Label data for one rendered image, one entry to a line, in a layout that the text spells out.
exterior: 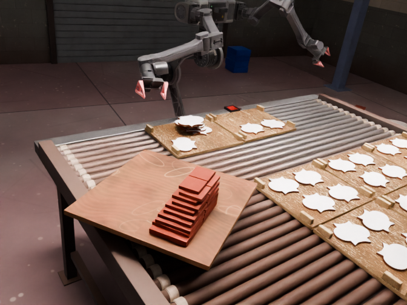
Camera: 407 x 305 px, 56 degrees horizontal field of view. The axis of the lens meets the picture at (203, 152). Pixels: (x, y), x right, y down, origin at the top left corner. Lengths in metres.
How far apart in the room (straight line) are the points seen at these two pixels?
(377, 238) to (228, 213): 0.59
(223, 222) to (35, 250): 1.71
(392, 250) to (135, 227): 0.90
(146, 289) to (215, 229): 0.28
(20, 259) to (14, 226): 0.34
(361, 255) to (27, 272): 1.90
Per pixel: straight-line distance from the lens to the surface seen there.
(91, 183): 1.63
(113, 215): 1.26
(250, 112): 2.45
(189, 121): 2.02
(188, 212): 1.14
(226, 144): 1.98
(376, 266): 1.46
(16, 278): 2.60
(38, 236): 2.85
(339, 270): 1.40
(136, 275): 1.19
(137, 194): 1.35
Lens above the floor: 1.81
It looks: 28 degrees down
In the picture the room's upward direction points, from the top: 7 degrees clockwise
